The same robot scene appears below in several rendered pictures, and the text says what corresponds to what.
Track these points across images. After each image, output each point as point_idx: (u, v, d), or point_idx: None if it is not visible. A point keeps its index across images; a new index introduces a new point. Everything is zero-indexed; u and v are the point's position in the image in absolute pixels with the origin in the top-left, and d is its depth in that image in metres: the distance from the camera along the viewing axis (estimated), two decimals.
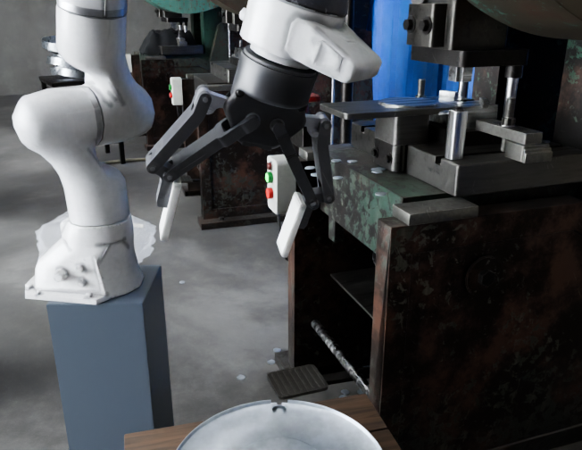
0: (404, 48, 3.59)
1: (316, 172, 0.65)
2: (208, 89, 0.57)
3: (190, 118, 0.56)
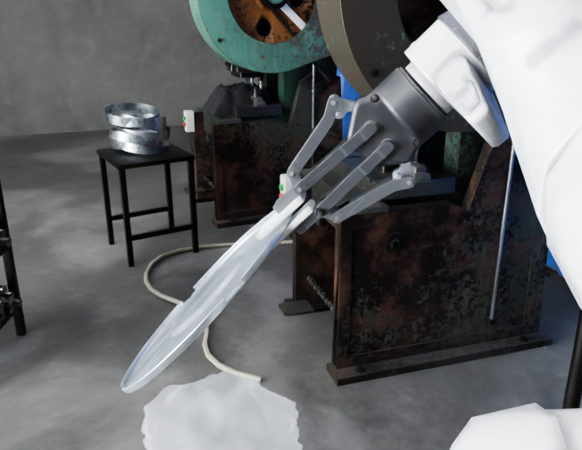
0: None
1: (352, 196, 0.66)
2: (337, 96, 0.62)
3: (321, 121, 0.61)
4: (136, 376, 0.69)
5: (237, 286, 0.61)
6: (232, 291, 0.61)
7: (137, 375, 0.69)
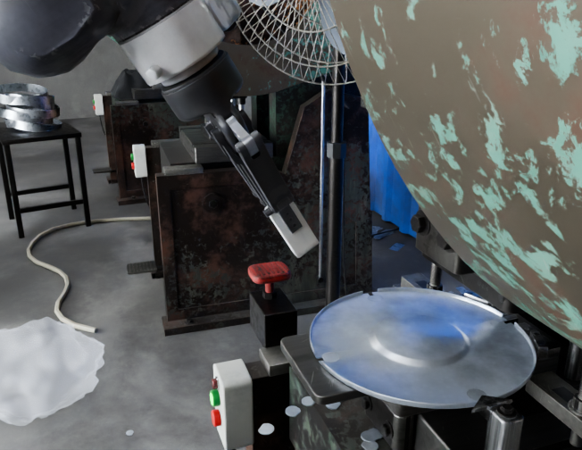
0: None
1: (245, 175, 0.66)
2: (242, 139, 0.55)
3: (268, 153, 0.57)
4: (381, 297, 0.91)
5: (335, 360, 0.75)
6: (334, 356, 0.75)
7: (378, 298, 0.90)
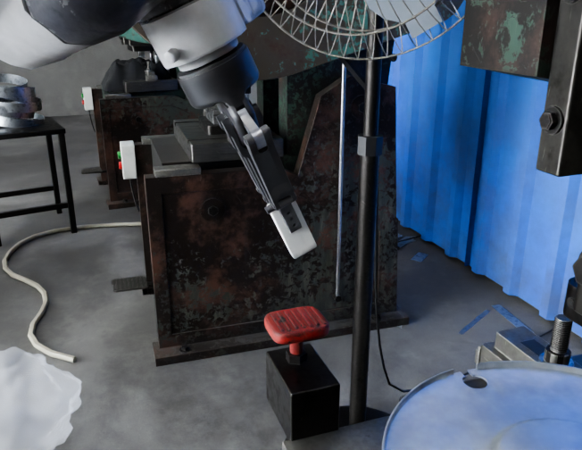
0: (430, 92, 2.79)
1: (250, 170, 0.66)
2: (252, 131, 0.56)
3: (276, 148, 0.58)
4: None
5: None
6: None
7: None
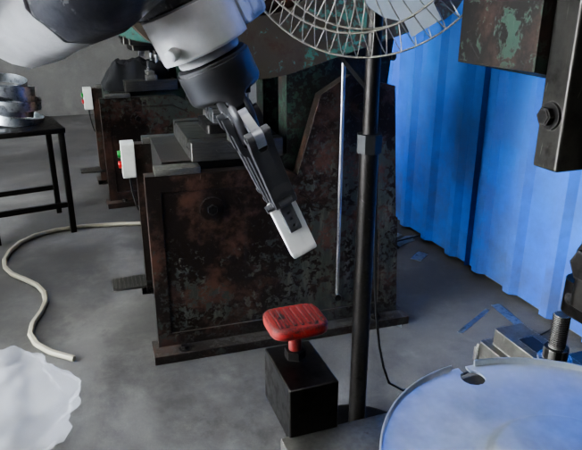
0: (430, 91, 2.79)
1: (250, 170, 0.66)
2: (252, 131, 0.56)
3: (276, 147, 0.58)
4: None
5: None
6: None
7: None
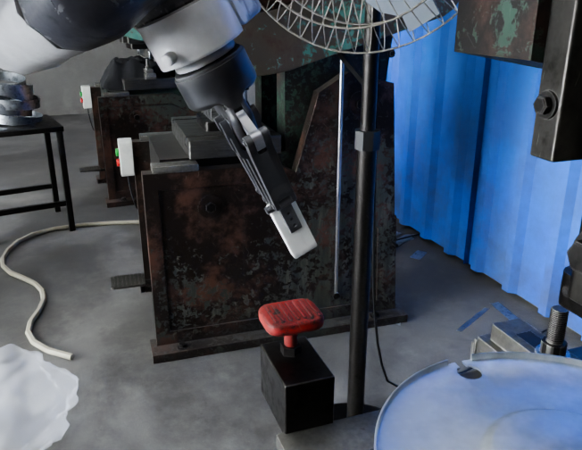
0: (429, 89, 2.79)
1: (249, 171, 0.66)
2: (250, 133, 0.55)
3: (275, 149, 0.58)
4: None
5: None
6: None
7: None
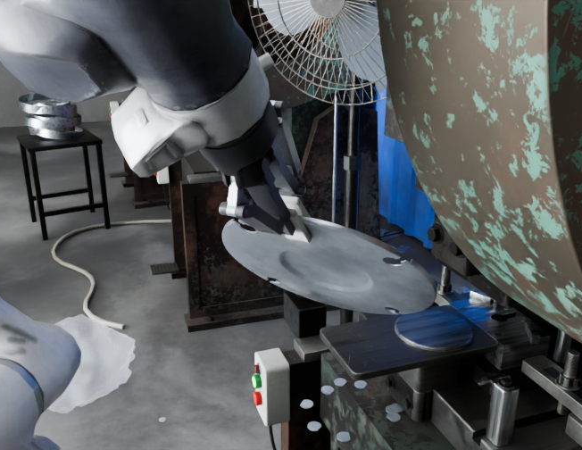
0: None
1: (272, 217, 0.60)
2: (273, 103, 0.58)
3: None
4: None
5: None
6: None
7: None
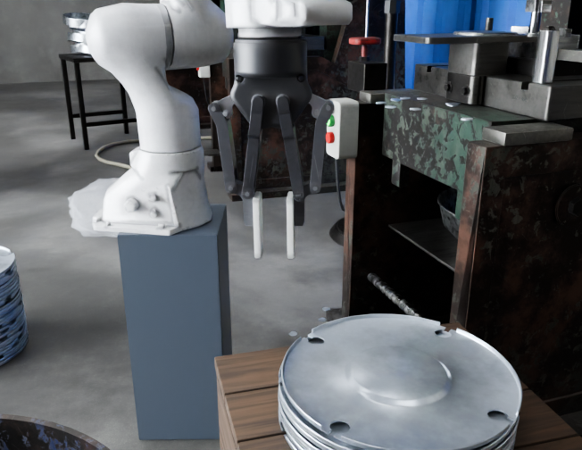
0: (430, 24, 3.55)
1: None
2: (216, 101, 0.63)
3: (218, 130, 0.63)
4: None
5: None
6: None
7: None
